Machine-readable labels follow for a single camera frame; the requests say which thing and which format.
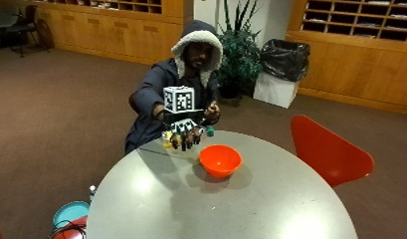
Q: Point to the yellow small object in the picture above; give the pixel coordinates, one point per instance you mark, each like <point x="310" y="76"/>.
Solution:
<point x="166" y="142"/>

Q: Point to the green small object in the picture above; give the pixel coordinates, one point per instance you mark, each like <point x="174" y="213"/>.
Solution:
<point x="209" y="131"/>

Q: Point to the black plant pot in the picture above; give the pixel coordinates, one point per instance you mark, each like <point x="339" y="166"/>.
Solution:
<point x="229" y="89"/>

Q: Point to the white cube with black markers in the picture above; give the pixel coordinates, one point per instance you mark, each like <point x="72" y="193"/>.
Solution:
<point x="179" y="99"/>

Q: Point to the orange plastic bowl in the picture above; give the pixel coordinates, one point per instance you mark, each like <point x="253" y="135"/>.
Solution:
<point x="219" y="161"/>

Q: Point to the the person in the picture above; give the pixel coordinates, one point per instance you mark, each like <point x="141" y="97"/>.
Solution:
<point x="155" y="83"/>

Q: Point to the white trash bin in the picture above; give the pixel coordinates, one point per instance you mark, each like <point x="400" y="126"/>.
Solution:
<point x="275" y="89"/>

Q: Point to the green potted plant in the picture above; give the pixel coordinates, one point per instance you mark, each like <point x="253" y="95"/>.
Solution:
<point x="239" y="53"/>

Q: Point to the black trash bag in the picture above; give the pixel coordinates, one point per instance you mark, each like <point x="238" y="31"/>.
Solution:
<point x="284" y="59"/>

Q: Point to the red chair with curved back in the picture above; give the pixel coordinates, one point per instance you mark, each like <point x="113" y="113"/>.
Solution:
<point x="328" y="151"/>

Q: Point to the long wooden cabinet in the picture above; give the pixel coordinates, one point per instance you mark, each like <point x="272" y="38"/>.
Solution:
<point x="109" y="33"/>

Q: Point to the teal round plate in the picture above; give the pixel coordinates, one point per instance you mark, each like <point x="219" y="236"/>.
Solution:
<point x="69" y="211"/>

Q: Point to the wooden pigeonhole shelf unit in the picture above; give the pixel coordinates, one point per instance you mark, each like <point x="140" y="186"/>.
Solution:
<point x="361" y="49"/>

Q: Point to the black chair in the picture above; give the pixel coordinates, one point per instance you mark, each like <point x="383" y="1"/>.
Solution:
<point x="28" y="28"/>

